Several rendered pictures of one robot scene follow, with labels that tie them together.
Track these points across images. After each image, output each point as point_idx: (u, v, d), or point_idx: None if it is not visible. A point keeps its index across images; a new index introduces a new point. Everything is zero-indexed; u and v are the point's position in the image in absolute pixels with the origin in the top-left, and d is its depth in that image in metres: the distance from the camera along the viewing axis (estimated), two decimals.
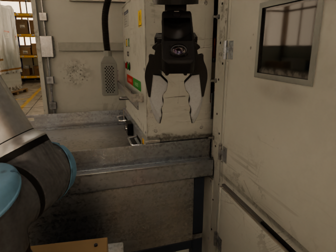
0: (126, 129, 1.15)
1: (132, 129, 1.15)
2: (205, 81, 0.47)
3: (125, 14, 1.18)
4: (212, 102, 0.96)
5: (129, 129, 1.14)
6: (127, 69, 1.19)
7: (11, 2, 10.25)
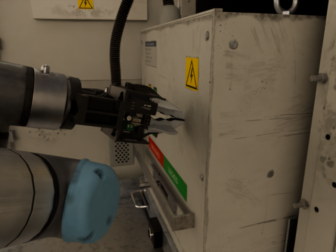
0: (151, 237, 0.70)
1: (162, 238, 0.69)
2: (139, 135, 0.48)
3: (149, 45, 0.72)
4: (289, 236, 0.48)
5: (157, 239, 0.69)
6: (152, 134, 0.73)
7: None
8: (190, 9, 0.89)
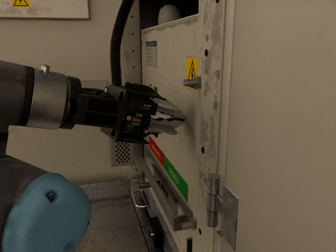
0: (152, 237, 0.70)
1: (162, 238, 0.69)
2: None
3: (149, 45, 0.72)
4: None
5: (158, 239, 0.69)
6: (153, 134, 0.73)
7: None
8: (133, 6, 0.84)
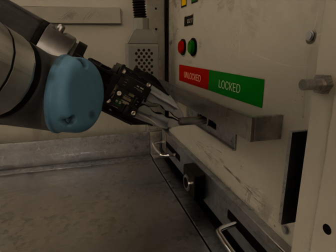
0: (190, 186, 0.52)
1: (204, 187, 0.51)
2: (134, 122, 0.49)
3: None
4: (291, 167, 0.25)
5: (198, 188, 0.51)
6: (189, 53, 0.55)
7: None
8: None
